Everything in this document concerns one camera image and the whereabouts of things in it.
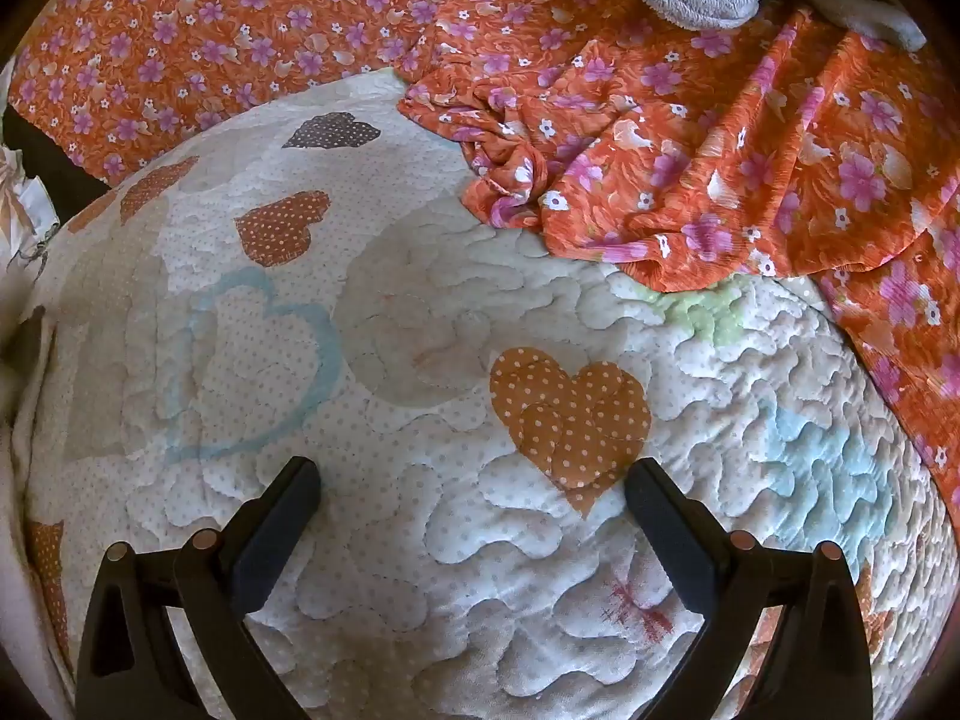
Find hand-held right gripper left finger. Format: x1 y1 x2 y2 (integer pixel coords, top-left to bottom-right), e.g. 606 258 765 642
75 456 323 720

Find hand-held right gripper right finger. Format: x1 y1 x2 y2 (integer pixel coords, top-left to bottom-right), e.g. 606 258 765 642
625 457 875 720

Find orange floral garment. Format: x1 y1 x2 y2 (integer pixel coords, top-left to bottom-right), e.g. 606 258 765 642
397 0 960 526

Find heart print quilt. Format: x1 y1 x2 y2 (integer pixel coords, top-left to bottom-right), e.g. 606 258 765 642
22 67 946 720

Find off-white cloth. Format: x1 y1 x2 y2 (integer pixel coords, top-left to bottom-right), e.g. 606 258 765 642
0 315 76 720

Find orange floral pillow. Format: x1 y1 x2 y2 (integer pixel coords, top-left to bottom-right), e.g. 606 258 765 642
7 0 631 181

